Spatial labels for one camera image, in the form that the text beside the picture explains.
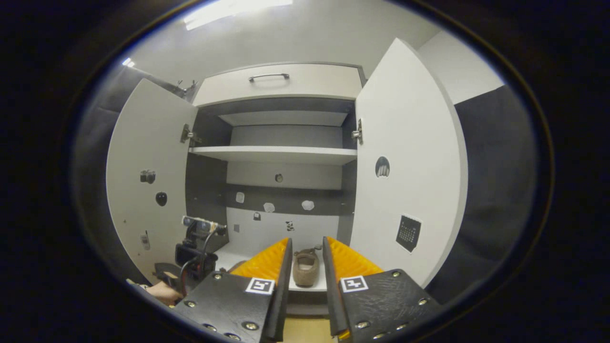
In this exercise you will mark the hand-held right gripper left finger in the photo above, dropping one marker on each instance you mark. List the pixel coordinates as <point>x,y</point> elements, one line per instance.
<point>281,286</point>

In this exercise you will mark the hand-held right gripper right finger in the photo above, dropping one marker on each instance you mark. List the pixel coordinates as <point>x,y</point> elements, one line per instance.
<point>333,290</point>

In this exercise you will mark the brown fuzzy shoe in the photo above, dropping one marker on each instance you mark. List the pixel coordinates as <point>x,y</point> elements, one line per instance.
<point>305,276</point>

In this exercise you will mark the white shoe cabinet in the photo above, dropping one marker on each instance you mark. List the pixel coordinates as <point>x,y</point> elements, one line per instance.
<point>286,231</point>

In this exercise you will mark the white cabinet door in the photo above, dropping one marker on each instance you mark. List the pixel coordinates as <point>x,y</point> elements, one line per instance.
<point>147,138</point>
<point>410,119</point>

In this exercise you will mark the metal door hinge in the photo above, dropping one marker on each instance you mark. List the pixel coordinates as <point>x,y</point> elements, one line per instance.
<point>189,135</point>
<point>357,132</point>

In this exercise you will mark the white cabinet shelf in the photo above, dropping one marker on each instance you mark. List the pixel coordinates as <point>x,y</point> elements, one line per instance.
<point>276,155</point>

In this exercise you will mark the white cabinet drawer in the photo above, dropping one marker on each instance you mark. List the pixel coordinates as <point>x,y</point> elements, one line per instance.
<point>314,88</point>

